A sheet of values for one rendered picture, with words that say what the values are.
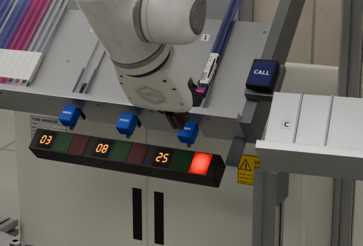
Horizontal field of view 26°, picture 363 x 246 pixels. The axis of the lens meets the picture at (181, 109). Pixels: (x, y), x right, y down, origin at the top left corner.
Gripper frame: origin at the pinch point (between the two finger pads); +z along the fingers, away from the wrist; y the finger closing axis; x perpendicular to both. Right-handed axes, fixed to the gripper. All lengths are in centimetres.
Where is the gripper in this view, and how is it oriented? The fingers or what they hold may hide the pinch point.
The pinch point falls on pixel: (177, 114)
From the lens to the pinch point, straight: 118.6
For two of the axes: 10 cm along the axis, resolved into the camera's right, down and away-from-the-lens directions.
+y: 9.0, 1.1, -4.2
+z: 3.0, 5.5, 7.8
